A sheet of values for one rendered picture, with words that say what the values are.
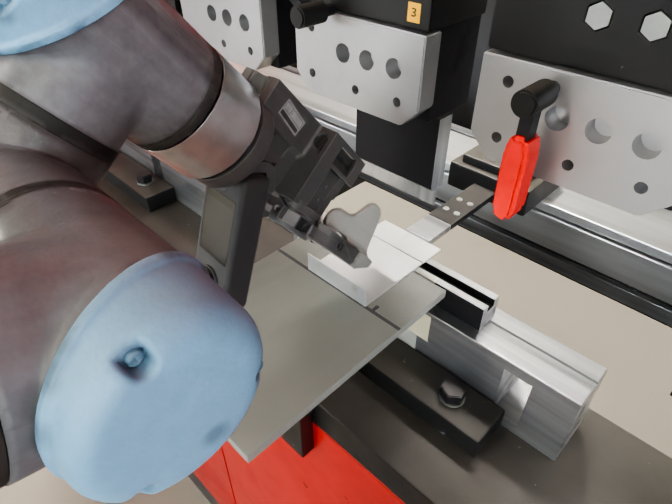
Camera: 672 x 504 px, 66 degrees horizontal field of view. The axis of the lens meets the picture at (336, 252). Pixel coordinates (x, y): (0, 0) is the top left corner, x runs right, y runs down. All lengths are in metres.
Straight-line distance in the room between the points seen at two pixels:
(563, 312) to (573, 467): 1.53
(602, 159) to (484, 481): 0.33
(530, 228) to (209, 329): 0.66
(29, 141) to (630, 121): 0.33
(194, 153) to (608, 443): 0.51
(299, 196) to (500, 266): 1.89
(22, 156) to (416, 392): 0.44
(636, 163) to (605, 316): 1.80
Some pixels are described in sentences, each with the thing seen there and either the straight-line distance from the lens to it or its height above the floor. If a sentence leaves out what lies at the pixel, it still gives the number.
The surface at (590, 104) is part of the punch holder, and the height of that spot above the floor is 1.24.
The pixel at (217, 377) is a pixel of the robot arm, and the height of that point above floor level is 1.23.
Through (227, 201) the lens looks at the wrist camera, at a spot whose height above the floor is 1.17.
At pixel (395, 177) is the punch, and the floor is 1.09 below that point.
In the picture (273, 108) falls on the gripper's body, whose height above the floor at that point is 1.23.
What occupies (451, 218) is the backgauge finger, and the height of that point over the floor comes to 1.01.
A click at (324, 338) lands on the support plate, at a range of 0.49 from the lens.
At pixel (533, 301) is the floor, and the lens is 2.11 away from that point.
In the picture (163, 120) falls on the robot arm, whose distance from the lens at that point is 0.30.
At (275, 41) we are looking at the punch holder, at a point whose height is 1.21.
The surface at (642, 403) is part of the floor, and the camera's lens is 1.93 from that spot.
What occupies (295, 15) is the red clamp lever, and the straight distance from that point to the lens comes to 0.46.
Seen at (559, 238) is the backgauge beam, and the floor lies 0.94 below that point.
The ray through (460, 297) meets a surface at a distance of 0.55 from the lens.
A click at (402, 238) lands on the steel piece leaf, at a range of 0.61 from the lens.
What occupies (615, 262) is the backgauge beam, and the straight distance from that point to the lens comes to 0.75.
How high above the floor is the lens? 1.37
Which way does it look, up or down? 38 degrees down
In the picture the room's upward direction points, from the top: straight up
